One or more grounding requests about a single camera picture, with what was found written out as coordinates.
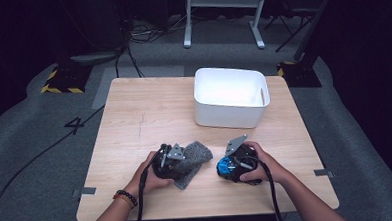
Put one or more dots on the black yellow striped stand base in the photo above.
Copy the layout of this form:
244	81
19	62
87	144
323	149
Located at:
67	79
299	76

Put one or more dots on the slanted dark metal post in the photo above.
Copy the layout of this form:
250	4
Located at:
315	22

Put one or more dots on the grey fuzzy cloth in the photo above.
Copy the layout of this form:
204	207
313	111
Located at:
197	155

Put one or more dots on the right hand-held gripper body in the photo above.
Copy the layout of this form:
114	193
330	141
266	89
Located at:
241	170

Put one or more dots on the person's left hand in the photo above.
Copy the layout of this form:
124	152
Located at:
147	179

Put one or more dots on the black folding stand legs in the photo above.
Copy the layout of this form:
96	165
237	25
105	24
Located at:
292	23

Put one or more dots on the person's right hand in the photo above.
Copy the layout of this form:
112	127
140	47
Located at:
270	167

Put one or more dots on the blue toy car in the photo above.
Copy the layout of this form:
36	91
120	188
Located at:
224	166

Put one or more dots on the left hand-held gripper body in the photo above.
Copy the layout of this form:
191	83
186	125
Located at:
168	166

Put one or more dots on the grey tape piece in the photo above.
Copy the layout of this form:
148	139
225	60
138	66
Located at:
87	191
323	173

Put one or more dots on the white plastic bin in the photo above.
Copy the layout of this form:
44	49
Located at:
229	89

